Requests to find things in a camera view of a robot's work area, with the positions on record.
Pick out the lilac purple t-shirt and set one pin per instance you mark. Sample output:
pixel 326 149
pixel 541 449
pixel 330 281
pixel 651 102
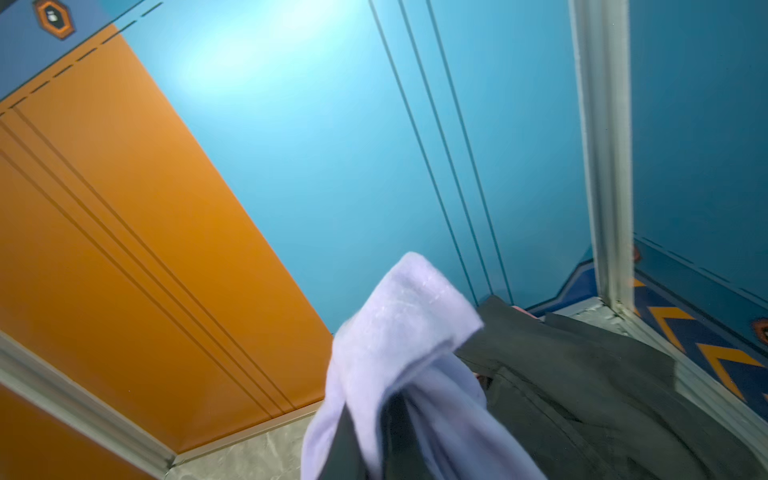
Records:
pixel 399 403

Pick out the pink patterned cloth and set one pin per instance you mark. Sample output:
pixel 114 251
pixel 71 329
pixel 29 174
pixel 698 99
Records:
pixel 506 337

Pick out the dark grey jeans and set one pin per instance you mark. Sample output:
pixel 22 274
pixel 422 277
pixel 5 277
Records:
pixel 593 404

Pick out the aluminium corner post right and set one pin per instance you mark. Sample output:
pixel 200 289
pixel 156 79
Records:
pixel 601 42

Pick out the aluminium corner post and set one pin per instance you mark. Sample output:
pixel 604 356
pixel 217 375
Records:
pixel 601 42
pixel 38 382

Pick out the aluminium corner post left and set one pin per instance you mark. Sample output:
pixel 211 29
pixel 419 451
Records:
pixel 38 382

